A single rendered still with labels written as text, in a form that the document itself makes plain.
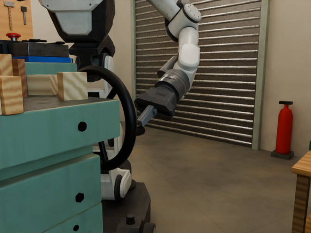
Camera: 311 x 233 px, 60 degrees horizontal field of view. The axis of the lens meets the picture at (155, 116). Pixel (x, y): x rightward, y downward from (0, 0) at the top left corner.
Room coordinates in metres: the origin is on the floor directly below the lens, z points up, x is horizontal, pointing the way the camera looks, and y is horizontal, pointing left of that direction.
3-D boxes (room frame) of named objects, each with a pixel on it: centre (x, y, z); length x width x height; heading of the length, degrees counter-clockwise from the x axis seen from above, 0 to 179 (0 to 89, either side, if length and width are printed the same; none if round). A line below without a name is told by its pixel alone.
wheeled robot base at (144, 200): (1.45, 0.26, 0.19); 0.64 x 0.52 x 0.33; 173
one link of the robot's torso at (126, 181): (1.48, 0.26, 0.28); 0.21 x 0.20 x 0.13; 173
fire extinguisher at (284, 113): (2.80, -1.38, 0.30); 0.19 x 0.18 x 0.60; 138
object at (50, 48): (0.63, 0.28, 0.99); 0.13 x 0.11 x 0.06; 53
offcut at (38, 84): (0.50, 0.20, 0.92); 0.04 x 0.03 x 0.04; 83
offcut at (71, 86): (0.43, 0.13, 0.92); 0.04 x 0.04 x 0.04; 32
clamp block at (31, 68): (0.62, 0.28, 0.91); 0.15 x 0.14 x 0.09; 53
